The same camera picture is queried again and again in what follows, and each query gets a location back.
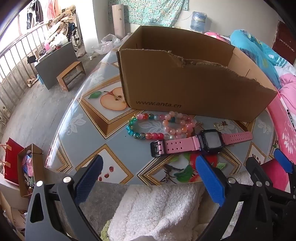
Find wooden stool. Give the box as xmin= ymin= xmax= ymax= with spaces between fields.
xmin=57 ymin=61 xmax=86 ymax=91

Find red paper bag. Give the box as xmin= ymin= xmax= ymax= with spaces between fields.
xmin=0 ymin=138 xmax=25 ymax=184

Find pink bead bracelet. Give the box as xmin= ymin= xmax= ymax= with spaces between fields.
xmin=162 ymin=111 xmax=197 ymax=139

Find brown paper bag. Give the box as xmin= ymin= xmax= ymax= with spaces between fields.
xmin=17 ymin=144 xmax=45 ymax=198

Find wheelchair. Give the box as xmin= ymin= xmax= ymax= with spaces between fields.
xmin=67 ymin=22 xmax=80 ymax=50

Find pink and black smartwatch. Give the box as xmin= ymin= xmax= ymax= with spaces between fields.
xmin=150 ymin=129 xmax=253 ymax=158

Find pile of clothes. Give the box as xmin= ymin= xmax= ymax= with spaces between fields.
xmin=47 ymin=8 xmax=77 ymax=44

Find floral curtain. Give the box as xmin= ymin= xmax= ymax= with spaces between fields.
xmin=109 ymin=0 xmax=189 ymax=27

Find red door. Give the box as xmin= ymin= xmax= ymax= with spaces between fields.
xmin=275 ymin=20 xmax=296 ymax=65

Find blue water bottle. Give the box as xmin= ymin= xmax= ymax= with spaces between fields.
xmin=191 ymin=11 xmax=207 ymax=33

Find beige shoes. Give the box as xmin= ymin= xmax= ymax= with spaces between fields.
xmin=26 ymin=75 xmax=38 ymax=88

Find multicolour bead bracelet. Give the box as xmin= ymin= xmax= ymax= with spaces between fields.
xmin=126 ymin=113 xmax=173 ymax=141

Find pink quilt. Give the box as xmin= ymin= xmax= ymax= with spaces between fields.
xmin=203 ymin=31 xmax=296 ymax=193

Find white rolled mat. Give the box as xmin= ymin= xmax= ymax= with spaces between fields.
xmin=112 ymin=4 xmax=126 ymax=39

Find hanging dark jacket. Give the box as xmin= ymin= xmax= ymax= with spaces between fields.
xmin=26 ymin=1 xmax=43 ymax=29

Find grey cabinet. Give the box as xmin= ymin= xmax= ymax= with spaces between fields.
xmin=35 ymin=42 xmax=78 ymax=90

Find blue quilt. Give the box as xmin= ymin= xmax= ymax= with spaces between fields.
xmin=230 ymin=29 xmax=290 ymax=90

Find fruit print tablecloth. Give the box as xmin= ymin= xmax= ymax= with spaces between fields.
xmin=45 ymin=50 xmax=278 ymax=186

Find brown cardboard box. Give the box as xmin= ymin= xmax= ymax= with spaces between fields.
xmin=116 ymin=25 xmax=278 ymax=123

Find metal railing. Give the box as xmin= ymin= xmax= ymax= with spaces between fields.
xmin=0 ymin=23 xmax=50 ymax=116

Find white plastic bag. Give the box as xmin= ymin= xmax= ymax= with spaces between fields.
xmin=92 ymin=34 xmax=121 ymax=54

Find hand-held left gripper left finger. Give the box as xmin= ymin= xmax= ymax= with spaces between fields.
xmin=24 ymin=154 xmax=104 ymax=241

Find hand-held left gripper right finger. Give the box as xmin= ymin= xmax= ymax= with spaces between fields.
xmin=195 ymin=155 xmax=278 ymax=241

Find grey fleece cloth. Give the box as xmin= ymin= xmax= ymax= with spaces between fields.
xmin=67 ymin=182 xmax=130 ymax=241

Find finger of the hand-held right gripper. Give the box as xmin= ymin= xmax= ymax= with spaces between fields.
xmin=273 ymin=148 xmax=296 ymax=176
xmin=245 ymin=157 xmax=296 ymax=202

